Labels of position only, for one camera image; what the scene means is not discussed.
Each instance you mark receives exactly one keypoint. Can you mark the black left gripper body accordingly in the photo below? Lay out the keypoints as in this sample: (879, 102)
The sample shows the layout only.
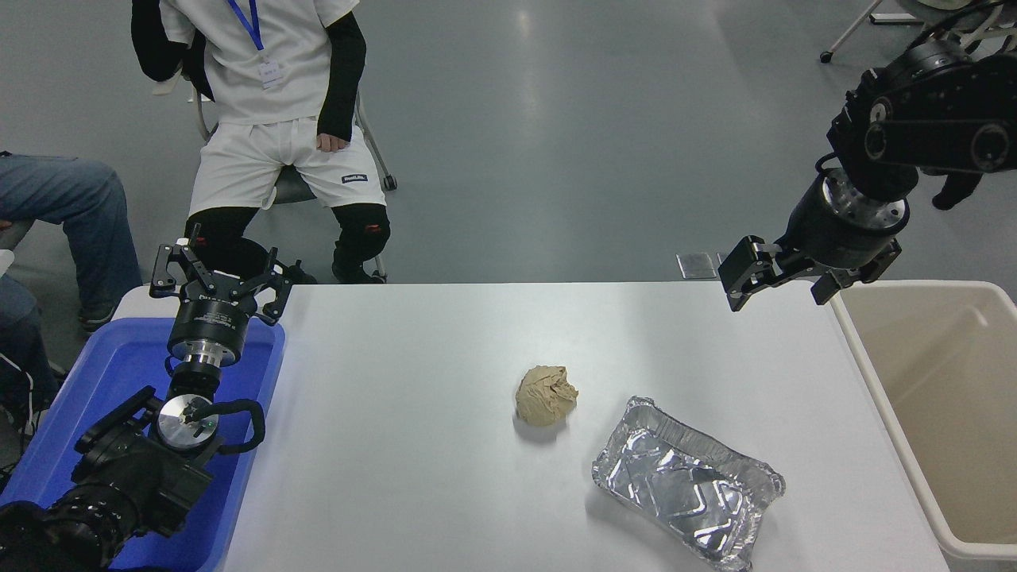
(210, 318)

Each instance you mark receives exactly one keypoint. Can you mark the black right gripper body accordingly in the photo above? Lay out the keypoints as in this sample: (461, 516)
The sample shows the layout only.
(834, 238)

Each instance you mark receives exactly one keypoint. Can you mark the silver foil tray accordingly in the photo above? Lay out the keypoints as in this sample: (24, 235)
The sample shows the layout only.
(683, 485)

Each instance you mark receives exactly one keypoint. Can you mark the person's left forearm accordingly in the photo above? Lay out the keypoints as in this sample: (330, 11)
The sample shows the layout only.
(338, 103)

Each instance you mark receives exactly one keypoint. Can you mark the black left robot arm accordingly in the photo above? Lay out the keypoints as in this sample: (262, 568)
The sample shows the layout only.
(127, 477)

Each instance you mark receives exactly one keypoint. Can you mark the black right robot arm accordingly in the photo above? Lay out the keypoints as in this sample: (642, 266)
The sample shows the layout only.
(937, 119)

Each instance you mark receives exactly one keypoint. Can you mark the silver floor plate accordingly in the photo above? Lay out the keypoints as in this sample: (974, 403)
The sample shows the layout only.
(697, 265)

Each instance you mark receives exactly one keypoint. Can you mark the person's left hand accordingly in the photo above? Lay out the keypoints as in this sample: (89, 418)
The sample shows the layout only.
(332, 144)

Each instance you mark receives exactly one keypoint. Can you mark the blue plastic tray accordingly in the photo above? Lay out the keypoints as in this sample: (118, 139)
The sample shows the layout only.
(119, 357)

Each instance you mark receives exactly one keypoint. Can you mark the person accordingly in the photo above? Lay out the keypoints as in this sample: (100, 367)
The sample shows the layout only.
(71, 206)
(270, 79)

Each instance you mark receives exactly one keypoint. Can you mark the grey metal chair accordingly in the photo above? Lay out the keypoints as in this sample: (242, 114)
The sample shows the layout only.
(295, 187)

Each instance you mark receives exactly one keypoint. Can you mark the large pale bin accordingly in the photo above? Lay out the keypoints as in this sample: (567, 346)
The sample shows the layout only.
(945, 413)

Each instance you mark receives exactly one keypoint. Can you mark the wheeled chair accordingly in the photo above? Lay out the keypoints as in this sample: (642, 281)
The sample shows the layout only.
(852, 29)

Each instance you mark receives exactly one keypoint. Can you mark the white floor bar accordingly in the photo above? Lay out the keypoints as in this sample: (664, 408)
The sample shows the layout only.
(886, 18)

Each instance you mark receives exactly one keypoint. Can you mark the crumpled tan paper ball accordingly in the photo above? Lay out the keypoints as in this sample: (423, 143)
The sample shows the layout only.
(547, 396)

